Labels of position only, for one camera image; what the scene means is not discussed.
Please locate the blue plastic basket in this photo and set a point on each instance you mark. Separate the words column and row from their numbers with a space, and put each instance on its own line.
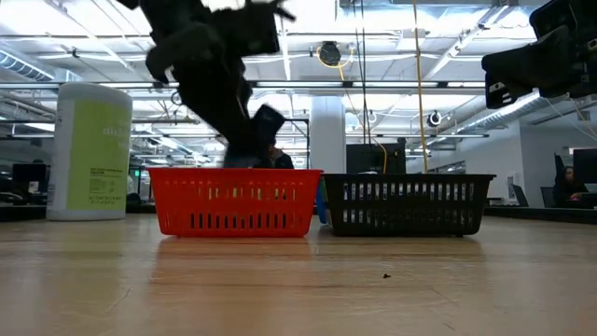
column 320, row 205

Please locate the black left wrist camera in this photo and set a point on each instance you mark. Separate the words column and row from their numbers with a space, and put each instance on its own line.
column 252, row 32

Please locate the white green wipes canister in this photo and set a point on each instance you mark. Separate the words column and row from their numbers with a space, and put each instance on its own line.
column 88, row 154

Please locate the person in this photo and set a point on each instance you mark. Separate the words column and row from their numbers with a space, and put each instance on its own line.
column 570, row 186
column 282, row 161

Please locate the red plastic basket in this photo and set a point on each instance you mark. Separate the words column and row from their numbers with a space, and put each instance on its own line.
column 233, row 176

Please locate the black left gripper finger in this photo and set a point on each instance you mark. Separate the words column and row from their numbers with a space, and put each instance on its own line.
column 266, row 126
column 238, row 156

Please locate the black box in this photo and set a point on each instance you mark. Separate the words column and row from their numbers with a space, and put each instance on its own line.
column 368, row 158

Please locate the black station frame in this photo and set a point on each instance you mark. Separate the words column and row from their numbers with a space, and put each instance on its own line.
column 308, row 140

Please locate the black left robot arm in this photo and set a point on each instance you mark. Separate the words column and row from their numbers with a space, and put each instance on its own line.
column 177, row 18

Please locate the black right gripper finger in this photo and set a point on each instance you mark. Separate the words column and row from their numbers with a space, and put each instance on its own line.
column 527, row 58
column 506, row 91

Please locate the black monitor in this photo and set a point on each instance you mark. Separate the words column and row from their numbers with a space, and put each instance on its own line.
column 28, row 175
column 585, row 165

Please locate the black plastic basket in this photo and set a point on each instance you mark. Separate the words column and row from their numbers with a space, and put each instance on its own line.
column 406, row 179

